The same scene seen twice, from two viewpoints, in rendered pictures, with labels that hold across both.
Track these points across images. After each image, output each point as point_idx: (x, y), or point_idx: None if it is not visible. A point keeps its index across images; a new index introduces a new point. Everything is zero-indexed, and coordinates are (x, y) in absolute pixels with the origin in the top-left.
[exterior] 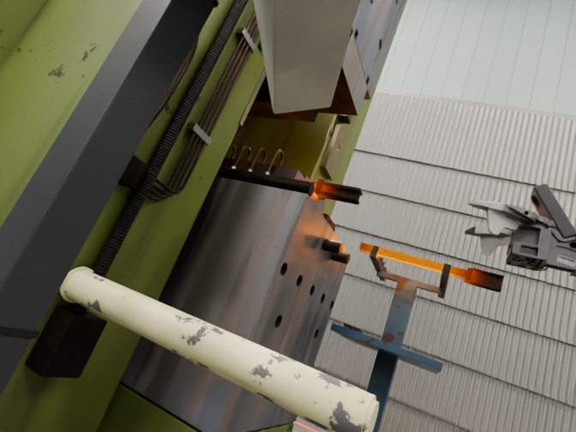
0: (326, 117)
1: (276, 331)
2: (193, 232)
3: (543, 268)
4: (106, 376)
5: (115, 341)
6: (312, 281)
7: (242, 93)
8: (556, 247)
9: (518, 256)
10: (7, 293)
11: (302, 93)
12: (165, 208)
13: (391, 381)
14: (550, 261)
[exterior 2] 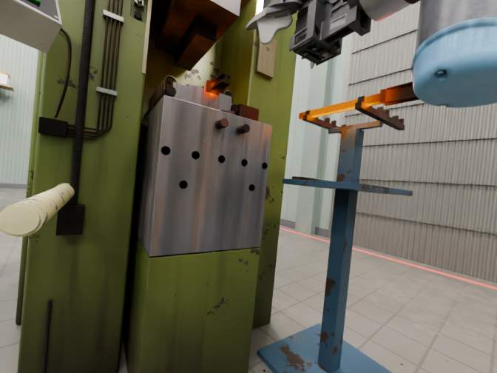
0: (250, 33)
1: (185, 191)
2: (146, 149)
3: (331, 46)
4: (117, 234)
5: (112, 216)
6: (217, 153)
7: (133, 52)
8: (333, 13)
9: (301, 50)
10: None
11: (24, 28)
12: (107, 141)
13: (348, 209)
14: (325, 35)
